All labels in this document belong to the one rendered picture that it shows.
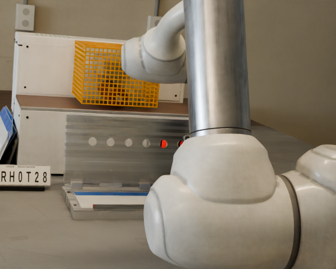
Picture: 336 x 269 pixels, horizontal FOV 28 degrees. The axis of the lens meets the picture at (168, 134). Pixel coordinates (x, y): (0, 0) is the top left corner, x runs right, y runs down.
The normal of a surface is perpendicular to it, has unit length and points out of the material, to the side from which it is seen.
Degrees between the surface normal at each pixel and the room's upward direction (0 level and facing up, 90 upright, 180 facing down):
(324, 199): 59
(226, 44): 66
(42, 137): 90
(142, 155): 78
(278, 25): 90
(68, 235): 0
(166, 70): 126
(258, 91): 90
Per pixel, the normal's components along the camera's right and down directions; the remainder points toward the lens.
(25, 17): 0.36, 0.22
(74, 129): 0.30, 0.02
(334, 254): 0.11, 0.27
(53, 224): 0.10, -0.97
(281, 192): 0.25, -0.69
